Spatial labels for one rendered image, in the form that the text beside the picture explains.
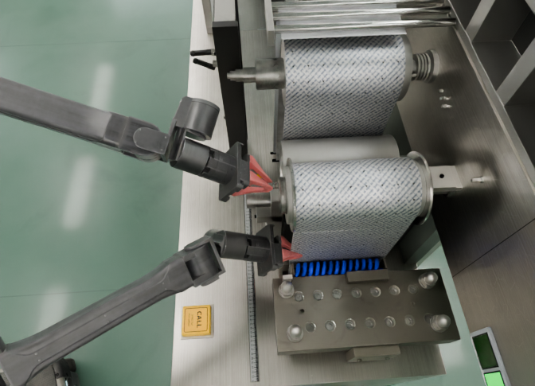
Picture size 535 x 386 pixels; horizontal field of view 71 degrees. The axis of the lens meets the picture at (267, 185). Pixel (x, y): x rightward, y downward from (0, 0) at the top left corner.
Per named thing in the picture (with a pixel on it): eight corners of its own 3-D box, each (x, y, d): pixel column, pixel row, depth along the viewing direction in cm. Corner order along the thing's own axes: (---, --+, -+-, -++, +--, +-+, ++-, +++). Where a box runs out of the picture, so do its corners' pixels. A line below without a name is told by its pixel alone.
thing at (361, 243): (288, 261, 92) (293, 231, 76) (384, 255, 93) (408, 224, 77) (289, 263, 92) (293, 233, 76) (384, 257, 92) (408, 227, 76)
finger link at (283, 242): (294, 278, 88) (259, 274, 83) (291, 249, 91) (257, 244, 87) (311, 269, 83) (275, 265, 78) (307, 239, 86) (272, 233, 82)
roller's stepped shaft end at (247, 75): (228, 76, 82) (226, 64, 79) (255, 75, 82) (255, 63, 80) (228, 87, 81) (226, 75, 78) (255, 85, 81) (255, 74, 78)
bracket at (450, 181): (423, 170, 75) (427, 165, 73) (451, 169, 75) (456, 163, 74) (430, 192, 73) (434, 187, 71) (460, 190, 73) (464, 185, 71)
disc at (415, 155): (394, 176, 86) (416, 136, 73) (396, 175, 86) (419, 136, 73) (410, 236, 79) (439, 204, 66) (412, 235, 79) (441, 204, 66)
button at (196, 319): (184, 308, 98) (182, 306, 96) (211, 306, 98) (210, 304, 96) (182, 337, 94) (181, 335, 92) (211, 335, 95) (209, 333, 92)
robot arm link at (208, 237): (203, 288, 74) (186, 248, 73) (186, 278, 84) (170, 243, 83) (253, 259, 80) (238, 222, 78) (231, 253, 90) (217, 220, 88)
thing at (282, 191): (279, 216, 78) (277, 181, 79) (289, 216, 78) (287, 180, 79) (281, 212, 71) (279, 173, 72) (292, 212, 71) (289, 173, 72)
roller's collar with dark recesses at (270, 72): (255, 75, 85) (254, 52, 79) (282, 74, 85) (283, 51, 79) (256, 96, 81) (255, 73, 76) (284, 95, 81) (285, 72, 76)
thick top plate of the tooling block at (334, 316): (272, 285, 94) (272, 278, 89) (430, 275, 95) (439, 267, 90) (277, 355, 86) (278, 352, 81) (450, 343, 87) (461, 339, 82)
